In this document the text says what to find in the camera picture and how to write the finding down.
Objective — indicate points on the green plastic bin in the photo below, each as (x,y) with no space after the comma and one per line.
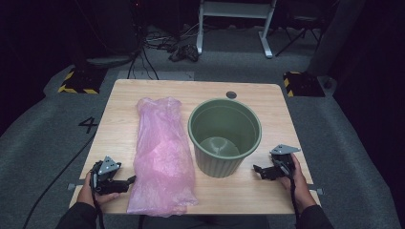
(223,162)

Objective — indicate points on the person's left hand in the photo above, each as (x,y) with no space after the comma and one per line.
(87,195)

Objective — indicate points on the black bundle on floor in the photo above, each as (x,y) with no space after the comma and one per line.
(184,52)

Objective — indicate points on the round dark table grommet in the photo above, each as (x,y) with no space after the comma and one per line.
(231,94)

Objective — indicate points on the person's right hand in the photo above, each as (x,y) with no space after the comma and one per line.
(301,191)

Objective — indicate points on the white metal desk frame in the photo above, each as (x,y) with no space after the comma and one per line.
(235,9)

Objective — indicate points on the pink plastic bag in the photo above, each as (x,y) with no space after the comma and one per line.
(162,159)

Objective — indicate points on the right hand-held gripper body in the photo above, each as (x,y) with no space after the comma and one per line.
(283,160)

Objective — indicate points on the grey tape strip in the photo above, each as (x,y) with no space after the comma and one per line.
(74,186)
(316,191)

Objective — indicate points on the black tripod stand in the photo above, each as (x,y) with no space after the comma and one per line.
(302,22)

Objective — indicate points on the dark stand with grey foot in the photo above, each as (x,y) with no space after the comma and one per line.
(108,60)

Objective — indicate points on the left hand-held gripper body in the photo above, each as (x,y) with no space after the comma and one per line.
(106,183)

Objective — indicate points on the black yellow striped base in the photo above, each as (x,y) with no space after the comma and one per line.
(81,81)
(304,84)

